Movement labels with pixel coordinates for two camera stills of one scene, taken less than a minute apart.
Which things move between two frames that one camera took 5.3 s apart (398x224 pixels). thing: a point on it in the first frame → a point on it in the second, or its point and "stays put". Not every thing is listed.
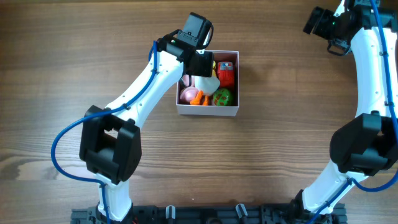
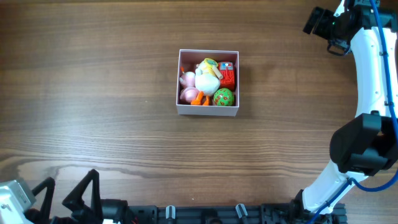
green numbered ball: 222,97 stays put
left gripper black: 203,64 → 58,214
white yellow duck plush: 207,86 stays put
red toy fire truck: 226,74 stays put
